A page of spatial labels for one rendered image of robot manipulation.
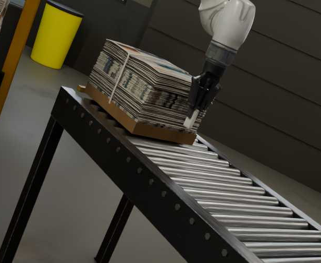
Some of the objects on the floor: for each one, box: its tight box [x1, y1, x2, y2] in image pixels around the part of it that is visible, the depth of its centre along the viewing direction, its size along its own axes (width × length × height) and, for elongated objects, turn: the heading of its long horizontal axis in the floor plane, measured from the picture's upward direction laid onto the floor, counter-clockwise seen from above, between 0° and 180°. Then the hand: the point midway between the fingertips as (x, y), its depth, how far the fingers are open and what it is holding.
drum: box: [30, 0, 84, 69], centre depth 589 cm, size 47×45×72 cm
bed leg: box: [94, 194, 134, 263], centre depth 228 cm, size 6×6×68 cm
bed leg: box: [0, 115, 64, 263], centre depth 196 cm, size 6×6×68 cm
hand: (190, 118), depth 162 cm, fingers closed
